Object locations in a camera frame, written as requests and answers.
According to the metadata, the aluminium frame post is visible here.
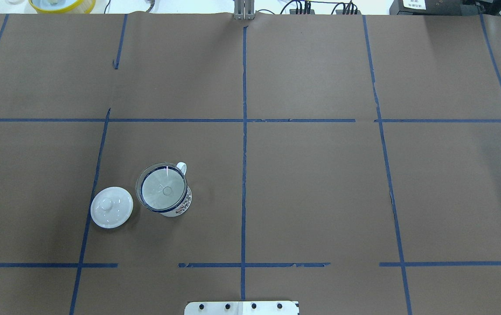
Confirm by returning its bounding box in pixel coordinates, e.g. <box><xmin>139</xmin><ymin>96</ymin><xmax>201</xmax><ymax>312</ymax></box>
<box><xmin>234</xmin><ymin>0</ymin><xmax>256</xmax><ymax>21</ymax></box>

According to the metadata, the black box with label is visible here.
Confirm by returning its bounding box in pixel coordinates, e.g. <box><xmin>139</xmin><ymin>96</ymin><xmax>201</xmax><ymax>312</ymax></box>
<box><xmin>389</xmin><ymin>0</ymin><xmax>480</xmax><ymax>16</ymax></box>

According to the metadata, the white ceramic lid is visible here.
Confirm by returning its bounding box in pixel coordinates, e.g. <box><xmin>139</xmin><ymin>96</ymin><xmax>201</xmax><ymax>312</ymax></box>
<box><xmin>90</xmin><ymin>187</ymin><xmax>133</xmax><ymax>229</ymax></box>

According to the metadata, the white enamel mug blue rim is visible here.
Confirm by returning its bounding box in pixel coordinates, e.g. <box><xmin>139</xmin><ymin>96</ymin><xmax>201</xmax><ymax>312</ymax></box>
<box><xmin>139</xmin><ymin>162</ymin><xmax>192</xmax><ymax>217</ymax></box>

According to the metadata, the yellow tape roll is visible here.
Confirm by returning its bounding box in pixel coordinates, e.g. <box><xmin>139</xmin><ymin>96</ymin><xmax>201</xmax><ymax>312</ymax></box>
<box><xmin>28</xmin><ymin>0</ymin><xmax>96</xmax><ymax>14</ymax></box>

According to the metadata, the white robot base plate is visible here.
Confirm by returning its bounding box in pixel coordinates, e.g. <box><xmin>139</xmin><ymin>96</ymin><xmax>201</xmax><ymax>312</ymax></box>
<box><xmin>184</xmin><ymin>301</ymin><xmax>300</xmax><ymax>315</ymax></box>

